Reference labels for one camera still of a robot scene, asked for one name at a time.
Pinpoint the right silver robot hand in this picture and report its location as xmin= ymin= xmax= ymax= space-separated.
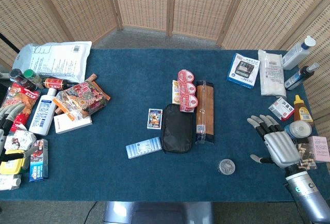
xmin=246 ymin=114 xmax=302 ymax=169

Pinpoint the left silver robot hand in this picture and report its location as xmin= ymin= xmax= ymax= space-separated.
xmin=0 ymin=102 xmax=39 ymax=163

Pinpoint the small round clear container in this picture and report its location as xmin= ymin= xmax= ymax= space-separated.
xmin=217 ymin=158 xmax=236 ymax=176

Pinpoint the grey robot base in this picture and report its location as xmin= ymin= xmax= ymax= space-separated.
xmin=103 ymin=201 xmax=215 ymax=224

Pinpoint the round blue tin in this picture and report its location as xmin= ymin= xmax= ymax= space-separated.
xmin=284 ymin=120 xmax=313 ymax=140

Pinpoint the pink box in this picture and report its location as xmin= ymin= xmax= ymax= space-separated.
xmin=307 ymin=135 xmax=330 ymax=163

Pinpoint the small red white box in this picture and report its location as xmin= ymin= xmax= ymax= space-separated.
xmin=268 ymin=97 xmax=295 ymax=122

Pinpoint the blue toothpaste box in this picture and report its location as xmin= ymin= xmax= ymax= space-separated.
xmin=29 ymin=138 xmax=49 ymax=183

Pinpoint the white flat box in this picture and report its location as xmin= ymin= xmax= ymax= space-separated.
xmin=53 ymin=113 xmax=93 ymax=135

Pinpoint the blue white calculator box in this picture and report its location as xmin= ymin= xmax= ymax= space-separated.
xmin=226 ymin=52 xmax=260 ymax=90

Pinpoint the playing card box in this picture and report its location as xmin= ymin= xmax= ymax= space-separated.
xmin=146 ymin=108 xmax=163 ymax=131

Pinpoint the red snack bag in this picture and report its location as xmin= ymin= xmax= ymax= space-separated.
xmin=1 ymin=82 xmax=41 ymax=132

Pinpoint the brown patterned packet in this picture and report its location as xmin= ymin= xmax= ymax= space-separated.
xmin=295 ymin=142 xmax=318 ymax=171

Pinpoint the white patterned carton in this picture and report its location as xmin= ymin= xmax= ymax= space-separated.
xmin=4 ymin=128 xmax=38 ymax=152

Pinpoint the white lotion bottle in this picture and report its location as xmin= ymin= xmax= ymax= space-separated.
xmin=28 ymin=87 xmax=58 ymax=137

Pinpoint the dark jar black cap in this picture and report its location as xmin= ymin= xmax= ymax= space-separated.
xmin=9 ymin=68 xmax=38 ymax=92

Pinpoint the honey squeeze bottle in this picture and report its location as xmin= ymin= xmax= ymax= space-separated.
xmin=293 ymin=94 xmax=314 ymax=124

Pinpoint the jar green cap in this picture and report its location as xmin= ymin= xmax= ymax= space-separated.
xmin=23 ymin=69 xmax=43 ymax=88

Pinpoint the yellow lidded container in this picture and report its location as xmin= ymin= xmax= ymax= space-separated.
xmin=0 ymin=149 xmax=27 ymax=175

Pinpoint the dark sauce bottle red label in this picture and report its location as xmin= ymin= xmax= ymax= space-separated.
xmin=41 ymin=77 xmax=78 ymax=91

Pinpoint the white small package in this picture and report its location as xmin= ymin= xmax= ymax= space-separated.
xmin=0 ymin=174 xmax=22 ymax=191

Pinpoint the white mailer bag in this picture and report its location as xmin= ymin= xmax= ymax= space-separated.
xmin=12 ymin=41 xmax=93 ymax=84

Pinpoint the dark spray bottle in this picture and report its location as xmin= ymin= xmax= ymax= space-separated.
xmin=284 ymin=62 xmax=320 ymax=91

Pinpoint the colourful snack bag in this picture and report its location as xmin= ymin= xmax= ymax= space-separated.
xmin=52 ymin=79 xmax=111 ymax=122

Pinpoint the white wipes packet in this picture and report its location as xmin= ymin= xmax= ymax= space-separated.
xmin=258 ymin=49 xmax=287 ymax=99

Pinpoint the brown noodle package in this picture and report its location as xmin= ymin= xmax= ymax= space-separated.
xmin=194 ymin=79 xmax=216 ymax=146

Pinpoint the white bottle blue cap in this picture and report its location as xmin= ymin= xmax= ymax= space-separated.
xmin=282 ymin=35 xmax=317 ymax=71

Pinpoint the black zip pouch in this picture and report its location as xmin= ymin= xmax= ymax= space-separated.
xmin=161 ymin=103 xmax=194 ymax=154

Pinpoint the red cup pack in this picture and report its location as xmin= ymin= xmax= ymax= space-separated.
xmin=177 ymin=69 xmax=199 ymax=113

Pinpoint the yellow snack packet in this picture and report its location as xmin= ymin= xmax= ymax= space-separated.
xmin=171 ymin=79 xmax=180 ymax=105

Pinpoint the blue table cloth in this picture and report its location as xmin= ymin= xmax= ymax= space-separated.
xmin=0 ymin=48 xmax=323 ymax=202

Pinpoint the light blue battery pack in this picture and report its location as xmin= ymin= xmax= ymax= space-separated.
xmin=125 ymin=136 xmax=163 ymax=160

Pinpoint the wicker folding screen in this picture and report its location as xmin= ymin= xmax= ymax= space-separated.
xmin=0 ymin=0 xmax=330 ymax=155

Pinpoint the black cable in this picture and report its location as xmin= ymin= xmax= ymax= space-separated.
xmin=84 ymin=201 xmax=99 ymax=224

